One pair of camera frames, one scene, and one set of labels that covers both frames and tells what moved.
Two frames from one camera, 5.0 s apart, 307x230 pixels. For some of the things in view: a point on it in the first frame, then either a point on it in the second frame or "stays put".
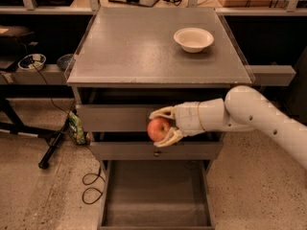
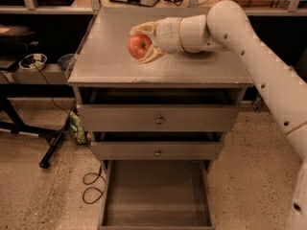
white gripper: (187, 118) to (167, 34)
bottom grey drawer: (157, 195) stays put
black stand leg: (11, 122) stays put
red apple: (157, 128) to (138, 45)
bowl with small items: (33, 61) stays put
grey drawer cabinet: (126, 63) stays put
